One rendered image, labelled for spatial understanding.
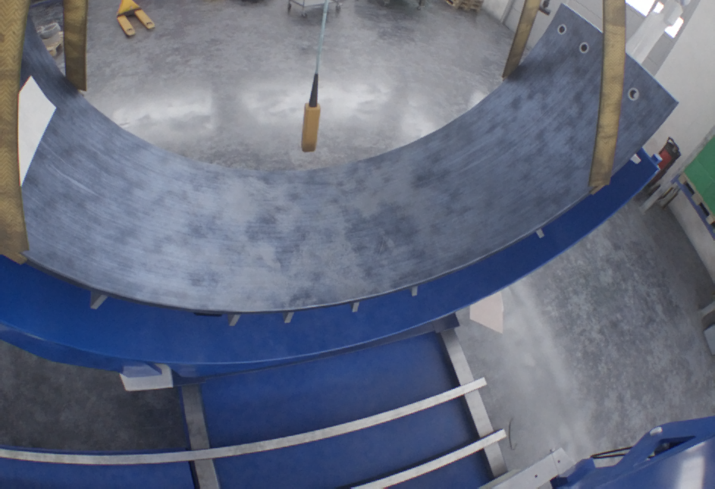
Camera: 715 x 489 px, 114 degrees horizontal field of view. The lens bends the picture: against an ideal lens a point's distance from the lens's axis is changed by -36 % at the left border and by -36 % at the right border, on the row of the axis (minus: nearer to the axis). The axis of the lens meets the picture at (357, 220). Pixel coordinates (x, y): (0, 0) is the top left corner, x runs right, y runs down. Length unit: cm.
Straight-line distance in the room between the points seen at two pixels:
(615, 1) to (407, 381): 206
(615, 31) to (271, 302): 143
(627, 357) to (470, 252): 315
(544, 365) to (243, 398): 252
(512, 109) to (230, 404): 206
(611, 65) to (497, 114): 68
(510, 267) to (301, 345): 106
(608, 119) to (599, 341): 302
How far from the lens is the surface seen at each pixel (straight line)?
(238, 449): 192
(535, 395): 331
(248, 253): 137
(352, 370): 213
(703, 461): 186
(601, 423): 381
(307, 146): 207
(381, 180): 164
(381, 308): 179
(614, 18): 120
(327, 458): 207
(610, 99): 126
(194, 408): 207
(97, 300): 123
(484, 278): 180
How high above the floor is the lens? 262
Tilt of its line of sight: 52 degrees down
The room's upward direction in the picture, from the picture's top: 17 degrees clockwise
